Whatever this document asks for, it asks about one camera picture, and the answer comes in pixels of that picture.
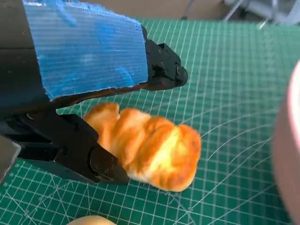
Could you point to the green cutting mat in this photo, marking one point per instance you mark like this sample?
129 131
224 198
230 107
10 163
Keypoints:
229 82

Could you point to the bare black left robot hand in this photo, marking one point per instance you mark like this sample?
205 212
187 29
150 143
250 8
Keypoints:
89 54

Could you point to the round toy bread bun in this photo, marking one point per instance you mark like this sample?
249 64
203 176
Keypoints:
91 221

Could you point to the grey chair on casters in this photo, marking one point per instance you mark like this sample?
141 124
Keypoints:
234 9

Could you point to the pink bowl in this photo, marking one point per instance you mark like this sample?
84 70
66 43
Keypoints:
290 140

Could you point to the long toy bread loaf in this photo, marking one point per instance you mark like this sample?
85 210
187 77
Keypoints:
152 150

